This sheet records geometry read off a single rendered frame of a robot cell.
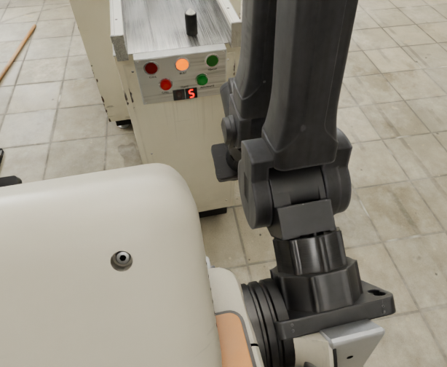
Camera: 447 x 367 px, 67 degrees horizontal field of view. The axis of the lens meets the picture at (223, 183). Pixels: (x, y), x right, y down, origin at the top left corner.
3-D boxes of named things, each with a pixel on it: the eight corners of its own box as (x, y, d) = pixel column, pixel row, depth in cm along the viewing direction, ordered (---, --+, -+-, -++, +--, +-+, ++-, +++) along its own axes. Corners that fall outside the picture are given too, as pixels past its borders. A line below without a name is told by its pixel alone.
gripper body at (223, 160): (210, 148, 64) (212, 134, 57) (262, 139, 65) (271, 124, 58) (216, 181, 62) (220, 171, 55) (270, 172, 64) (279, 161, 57)
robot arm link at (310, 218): (285, 256, 32) (339, 245, 33) (266, 151, 32) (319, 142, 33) (263, 245, 41) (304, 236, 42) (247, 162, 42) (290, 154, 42)
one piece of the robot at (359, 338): (356, 379, 36) (387, 333, 28) (311, 391, 35) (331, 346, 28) (317, 294, 43) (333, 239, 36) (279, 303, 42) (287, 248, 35)
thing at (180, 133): (146, 128, 194) (104, -58, 125) (205, 119, 199) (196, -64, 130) (159, 231, 151) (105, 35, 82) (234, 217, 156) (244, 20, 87)
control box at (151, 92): (142, 98, 98) (132, 53, 87) (223, 87, 101) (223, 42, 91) (143, 105, 96) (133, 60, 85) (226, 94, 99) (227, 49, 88)
